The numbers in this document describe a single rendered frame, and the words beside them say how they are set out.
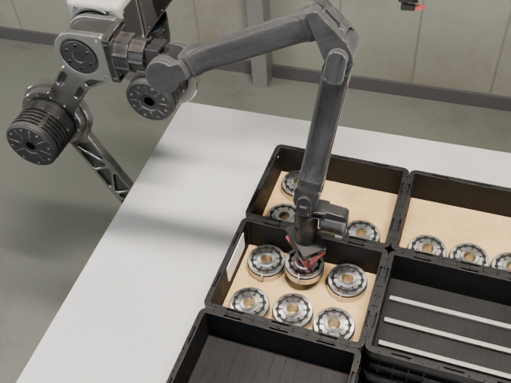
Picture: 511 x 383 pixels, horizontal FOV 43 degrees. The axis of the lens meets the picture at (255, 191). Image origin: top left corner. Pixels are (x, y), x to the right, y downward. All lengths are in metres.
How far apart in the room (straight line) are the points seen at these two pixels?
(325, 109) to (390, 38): 2.12
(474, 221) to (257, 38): 0.92
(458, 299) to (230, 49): 0.88
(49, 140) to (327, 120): 1.06
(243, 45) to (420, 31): 2.15
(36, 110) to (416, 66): 2.04
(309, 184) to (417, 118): 2.08
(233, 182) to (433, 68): 1.64
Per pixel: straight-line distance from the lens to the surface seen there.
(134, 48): 1.44
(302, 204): 1.49
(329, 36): 1.25
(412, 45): 3.46
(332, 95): 1.32
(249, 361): 1.64
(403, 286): 1.76
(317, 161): 1.42
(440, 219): 1.92
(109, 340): 1.88
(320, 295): 1.73
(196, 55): 1.37
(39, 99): 2.24
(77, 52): 1.50
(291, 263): 1.71
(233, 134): 2.34
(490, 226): 1.93
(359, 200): 1.94
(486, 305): 1.77
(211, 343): 1.67
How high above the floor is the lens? 2.27
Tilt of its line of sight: 47 degrees down
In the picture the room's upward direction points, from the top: 5 degrees counter-clockwise
